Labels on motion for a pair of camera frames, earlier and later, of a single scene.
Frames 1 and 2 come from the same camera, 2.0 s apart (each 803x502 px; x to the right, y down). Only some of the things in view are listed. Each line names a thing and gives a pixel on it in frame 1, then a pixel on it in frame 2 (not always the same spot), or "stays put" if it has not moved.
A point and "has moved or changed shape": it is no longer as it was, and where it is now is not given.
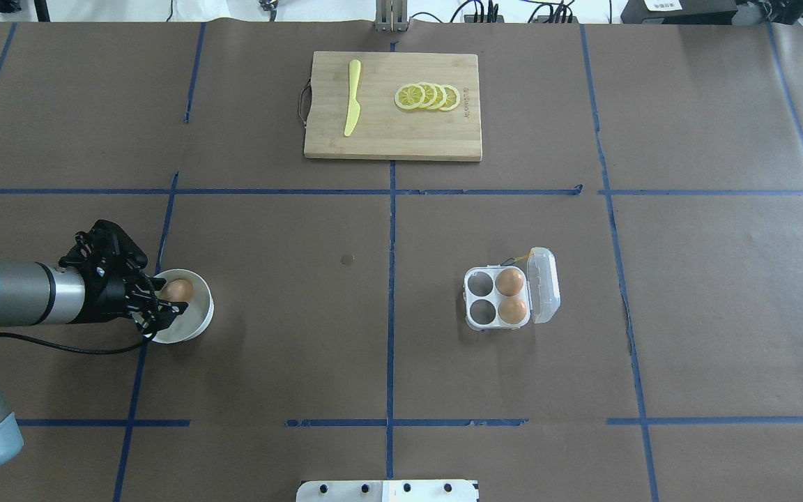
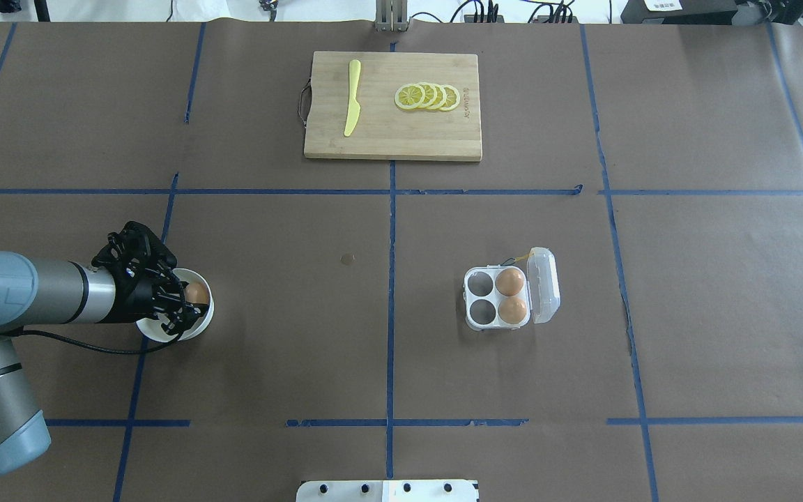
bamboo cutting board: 383,130 stays put
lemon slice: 440,98 stays put
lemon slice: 410,96 stays put
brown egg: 177,291 has moved or changed shape
